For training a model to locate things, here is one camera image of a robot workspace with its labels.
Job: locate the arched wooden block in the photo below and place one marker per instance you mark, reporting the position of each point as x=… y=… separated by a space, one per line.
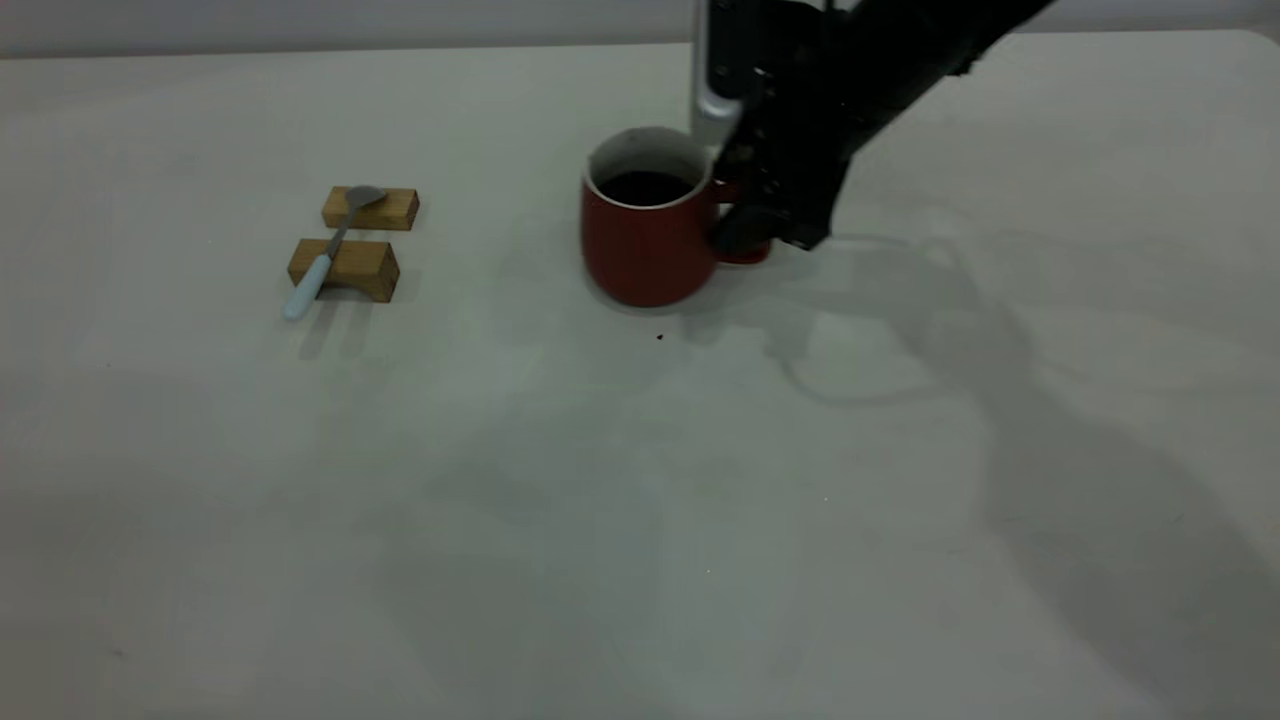
x=365 y=265

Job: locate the flat rectangular wooden block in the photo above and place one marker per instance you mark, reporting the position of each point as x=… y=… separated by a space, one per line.
x=395 y=210

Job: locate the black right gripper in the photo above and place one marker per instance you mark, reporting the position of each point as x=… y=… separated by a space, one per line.
x=800 y=120

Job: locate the dark coffee liquid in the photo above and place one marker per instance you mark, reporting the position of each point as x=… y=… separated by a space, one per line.
x=645 y=188

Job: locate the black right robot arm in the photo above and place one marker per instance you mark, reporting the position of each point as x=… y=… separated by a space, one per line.
x=930 y=40

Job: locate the red ceramic mug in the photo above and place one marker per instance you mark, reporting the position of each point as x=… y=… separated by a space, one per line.
x=645 y=255

